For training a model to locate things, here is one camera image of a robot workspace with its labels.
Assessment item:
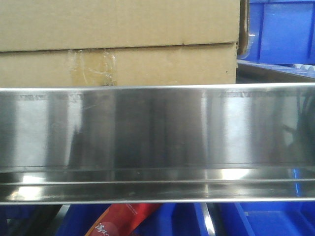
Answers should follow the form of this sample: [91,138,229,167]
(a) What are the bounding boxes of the stainless steel shelf rail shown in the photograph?
[0,83,315,205]

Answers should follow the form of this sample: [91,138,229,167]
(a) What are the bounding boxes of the blue plastic bin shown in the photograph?
[246,0,315,64]
[0,205,34,236]
[55,203,219,236]
[219,202,315,236]

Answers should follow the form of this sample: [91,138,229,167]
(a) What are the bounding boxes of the shelf roller track frame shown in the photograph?
[236,60,315,84]

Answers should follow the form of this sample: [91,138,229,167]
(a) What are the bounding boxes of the blue plastic bin upper right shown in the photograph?
[246,0,315,64]

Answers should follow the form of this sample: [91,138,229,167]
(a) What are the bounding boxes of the blue plastic bin lower middle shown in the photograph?
[55,203,219,236]

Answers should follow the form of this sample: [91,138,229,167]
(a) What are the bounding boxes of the blue plastic bin lower left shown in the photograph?
[0,205,34,236]

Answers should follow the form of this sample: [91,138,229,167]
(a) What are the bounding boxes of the red printed package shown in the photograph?
[86,203,161,236]

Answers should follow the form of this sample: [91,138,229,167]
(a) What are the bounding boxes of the blue plastic bin lower right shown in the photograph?
[219,202,315,236]

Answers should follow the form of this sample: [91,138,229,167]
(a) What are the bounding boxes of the brown cardboard carton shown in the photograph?
[0,0,249,88]

